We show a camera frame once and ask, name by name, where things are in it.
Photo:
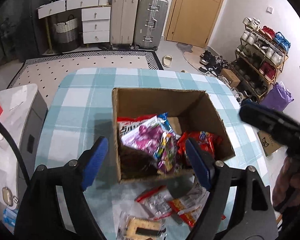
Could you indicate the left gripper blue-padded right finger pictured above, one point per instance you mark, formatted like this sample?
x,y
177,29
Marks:
x,y
252,214

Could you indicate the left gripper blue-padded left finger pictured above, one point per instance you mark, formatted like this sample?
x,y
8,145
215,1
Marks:
x,y
39,215

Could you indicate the silver orange peanut snack bag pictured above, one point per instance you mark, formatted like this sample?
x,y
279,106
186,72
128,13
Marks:
x,y
190,206

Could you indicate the clear cracker sandwich packet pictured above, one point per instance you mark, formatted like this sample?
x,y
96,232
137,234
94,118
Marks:
x,y
131,227

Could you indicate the red barcode snack packet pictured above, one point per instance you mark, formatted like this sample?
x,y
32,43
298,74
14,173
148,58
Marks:
x,y
205,140

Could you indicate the purple candy bag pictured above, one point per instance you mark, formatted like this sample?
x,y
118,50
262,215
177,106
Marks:
x,y
159,145

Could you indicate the blue cookie snack packet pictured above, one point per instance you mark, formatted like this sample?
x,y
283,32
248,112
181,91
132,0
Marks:
x,y
164,122

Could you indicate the person's right hand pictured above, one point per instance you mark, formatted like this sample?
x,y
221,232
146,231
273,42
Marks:
x,y
283,182

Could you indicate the cat logo cardboard box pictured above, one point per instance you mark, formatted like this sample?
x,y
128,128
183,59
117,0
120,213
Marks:
x,y
269,145

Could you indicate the purple paper bag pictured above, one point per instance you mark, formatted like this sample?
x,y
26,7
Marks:
x,y
278,97

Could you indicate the small cardboard box on floor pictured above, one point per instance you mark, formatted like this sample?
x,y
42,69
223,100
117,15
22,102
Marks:
x,y
231,77

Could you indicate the wooden shoe rack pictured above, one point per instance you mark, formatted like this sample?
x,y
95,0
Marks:
x,y
260,58

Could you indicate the red white wafer packet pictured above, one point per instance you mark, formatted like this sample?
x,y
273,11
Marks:
x,y
156,202

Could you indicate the teal plaid tablecloth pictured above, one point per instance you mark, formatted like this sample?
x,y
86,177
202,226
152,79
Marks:
x,y
81,111

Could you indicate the grey side cabinet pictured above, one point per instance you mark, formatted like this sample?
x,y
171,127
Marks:
x,y
23,114

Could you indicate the SF cardboard box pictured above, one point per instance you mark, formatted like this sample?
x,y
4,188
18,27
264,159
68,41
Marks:
x,y
188,111

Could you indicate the dotted floor rug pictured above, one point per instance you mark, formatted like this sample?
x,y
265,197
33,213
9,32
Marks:
x,y
48,72

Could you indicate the beige slipper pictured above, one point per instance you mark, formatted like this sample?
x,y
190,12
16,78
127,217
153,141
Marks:
x,y
167,60

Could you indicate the wooden door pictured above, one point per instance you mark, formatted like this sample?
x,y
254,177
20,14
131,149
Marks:
x,y
192,21

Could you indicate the woven laundry basket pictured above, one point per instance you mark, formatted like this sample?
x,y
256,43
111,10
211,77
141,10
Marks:
x,y
66,34

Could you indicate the silver aluminium suitcase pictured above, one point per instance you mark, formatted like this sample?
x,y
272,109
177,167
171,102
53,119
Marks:
x,y
150,19

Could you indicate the white drawer desk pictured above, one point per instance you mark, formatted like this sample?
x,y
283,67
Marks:
x,y
95,17

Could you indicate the beige suitcase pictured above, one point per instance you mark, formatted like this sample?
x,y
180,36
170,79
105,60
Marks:
x,y
122,22

